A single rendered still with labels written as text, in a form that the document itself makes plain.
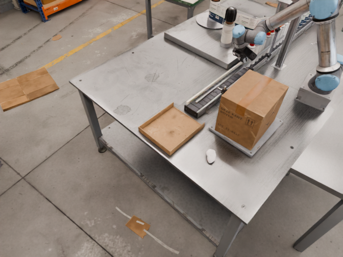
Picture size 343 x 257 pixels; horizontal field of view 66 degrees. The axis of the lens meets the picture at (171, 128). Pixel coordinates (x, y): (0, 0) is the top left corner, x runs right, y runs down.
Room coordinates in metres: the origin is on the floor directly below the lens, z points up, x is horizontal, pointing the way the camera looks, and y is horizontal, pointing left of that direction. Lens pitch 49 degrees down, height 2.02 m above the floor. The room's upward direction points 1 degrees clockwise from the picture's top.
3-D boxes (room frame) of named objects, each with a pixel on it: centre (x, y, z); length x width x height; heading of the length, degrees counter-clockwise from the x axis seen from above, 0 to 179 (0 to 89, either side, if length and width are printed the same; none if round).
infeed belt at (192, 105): (1.77, -0.68, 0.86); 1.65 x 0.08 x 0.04; 137
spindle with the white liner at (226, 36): (1.91, -0.43, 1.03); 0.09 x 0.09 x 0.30
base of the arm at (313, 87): (1.33, -0.96, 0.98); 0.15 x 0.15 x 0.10
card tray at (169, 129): (1.04, 0.00, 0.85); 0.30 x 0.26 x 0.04; 137
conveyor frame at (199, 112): (1.77, -0.68, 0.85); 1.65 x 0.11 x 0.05; 137
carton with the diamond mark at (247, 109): (1.06, -0.44, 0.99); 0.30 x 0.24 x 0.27; 141
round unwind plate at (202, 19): (2.31, -0.36, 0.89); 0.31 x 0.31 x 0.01
